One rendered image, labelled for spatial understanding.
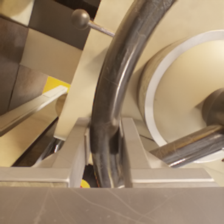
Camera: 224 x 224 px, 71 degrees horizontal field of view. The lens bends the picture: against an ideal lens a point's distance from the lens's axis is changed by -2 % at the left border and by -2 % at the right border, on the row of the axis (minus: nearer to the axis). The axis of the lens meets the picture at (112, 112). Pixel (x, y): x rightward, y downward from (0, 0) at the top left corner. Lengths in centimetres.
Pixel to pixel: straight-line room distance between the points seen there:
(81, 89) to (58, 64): 70
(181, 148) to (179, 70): 13
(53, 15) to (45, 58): 24
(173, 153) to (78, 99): 26
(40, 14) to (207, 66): 97
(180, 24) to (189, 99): 18
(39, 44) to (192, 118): 97
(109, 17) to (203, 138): 28
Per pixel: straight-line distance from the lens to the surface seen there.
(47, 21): 109
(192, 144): 18
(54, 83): 295
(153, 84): 27
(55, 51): 106
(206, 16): 41
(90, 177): 32
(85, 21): 32
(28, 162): 63
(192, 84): 26
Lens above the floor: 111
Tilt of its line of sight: 7 degrees up
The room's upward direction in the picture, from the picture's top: 112 degrees clockwise
